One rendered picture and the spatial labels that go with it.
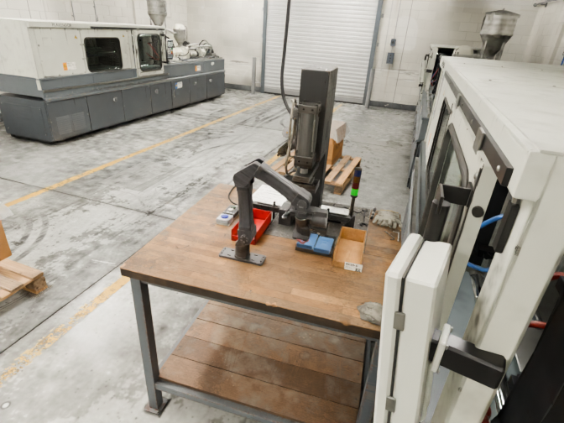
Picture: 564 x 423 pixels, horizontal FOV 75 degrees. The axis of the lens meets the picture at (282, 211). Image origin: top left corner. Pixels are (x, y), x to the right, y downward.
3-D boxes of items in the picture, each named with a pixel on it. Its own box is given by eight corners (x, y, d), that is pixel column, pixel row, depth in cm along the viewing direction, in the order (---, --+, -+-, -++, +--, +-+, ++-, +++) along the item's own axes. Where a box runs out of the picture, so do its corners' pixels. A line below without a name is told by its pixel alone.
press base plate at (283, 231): (232, 232, 185) (232, 227, 183) (263, 195, 228) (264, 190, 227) (362, 258, 171) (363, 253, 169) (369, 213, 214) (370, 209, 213)
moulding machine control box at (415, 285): (362, 360, 92) (393, 226, 74) (459, 389, 86) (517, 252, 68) (350, 426, 76) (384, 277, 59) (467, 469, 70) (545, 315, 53)
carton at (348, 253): (331, 268, 159) (333, 252, 155) (339, 239, 181) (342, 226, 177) (361, 274, 156) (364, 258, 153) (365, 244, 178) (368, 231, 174)
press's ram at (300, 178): (278, 193, 181) (282, 134, 168) (291, 175, 203) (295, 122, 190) (314, 200, 177) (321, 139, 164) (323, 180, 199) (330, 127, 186)
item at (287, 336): (142, 410, 189) (117, 267, 148) (221, 294, 274) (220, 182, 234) (361, 484, 164) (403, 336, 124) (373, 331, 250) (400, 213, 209)
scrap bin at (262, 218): (231, 240, 172) (231, 229, 170) (249, 217, 194) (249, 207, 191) (254, 245, 170) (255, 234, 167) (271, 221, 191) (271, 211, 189)
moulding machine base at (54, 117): (55, 148, 546) (40, 79, 502) (6, 138, 573) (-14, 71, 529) (226, 96, 1015) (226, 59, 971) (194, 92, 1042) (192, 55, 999)
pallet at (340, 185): (298, 155, 586) (299, 146, 580) (360, 166, 555) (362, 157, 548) (267, 179, 486) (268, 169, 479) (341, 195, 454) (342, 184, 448)
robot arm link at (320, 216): (327, 221, 149) (330, 195, 144) (325, 232, 141) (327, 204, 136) (300, 217, 151) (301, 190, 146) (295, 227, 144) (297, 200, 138)
